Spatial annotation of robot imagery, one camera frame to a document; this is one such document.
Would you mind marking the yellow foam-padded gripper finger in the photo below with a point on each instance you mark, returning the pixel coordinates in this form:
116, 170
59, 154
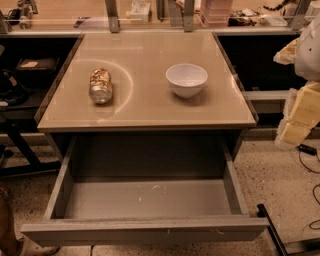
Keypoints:
301, 114

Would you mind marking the grey top drawer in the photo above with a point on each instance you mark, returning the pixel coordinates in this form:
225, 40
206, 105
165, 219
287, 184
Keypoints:
130, 189

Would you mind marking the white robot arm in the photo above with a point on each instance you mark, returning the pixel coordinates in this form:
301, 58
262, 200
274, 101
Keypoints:
307, 58

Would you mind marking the grey drawer cabinet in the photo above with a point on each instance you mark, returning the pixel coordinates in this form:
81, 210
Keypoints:
142, 99

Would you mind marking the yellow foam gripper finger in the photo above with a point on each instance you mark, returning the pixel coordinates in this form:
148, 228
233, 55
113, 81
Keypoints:
287, 54

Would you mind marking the black metal stand base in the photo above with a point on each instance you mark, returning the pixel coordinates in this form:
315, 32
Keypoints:
309, 247

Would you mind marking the white ceramic bowl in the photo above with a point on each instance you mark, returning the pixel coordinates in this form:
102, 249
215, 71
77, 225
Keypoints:
186, 80

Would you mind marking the pink translucent storage bin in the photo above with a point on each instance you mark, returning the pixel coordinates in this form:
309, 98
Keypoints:
215, 13

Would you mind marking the silver can lying down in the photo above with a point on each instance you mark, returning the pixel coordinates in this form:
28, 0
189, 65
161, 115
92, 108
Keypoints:
100, 88

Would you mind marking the black box on shelf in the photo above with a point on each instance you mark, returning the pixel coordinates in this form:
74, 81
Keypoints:
40, 68

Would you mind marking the white clog shoe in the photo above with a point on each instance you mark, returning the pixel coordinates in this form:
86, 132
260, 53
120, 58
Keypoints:
30, 248

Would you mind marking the person's bare leg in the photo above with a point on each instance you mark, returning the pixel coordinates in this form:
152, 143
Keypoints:
9, 244

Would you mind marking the black table leg frame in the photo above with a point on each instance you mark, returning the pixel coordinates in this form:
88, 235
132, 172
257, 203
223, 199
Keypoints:
35, 166

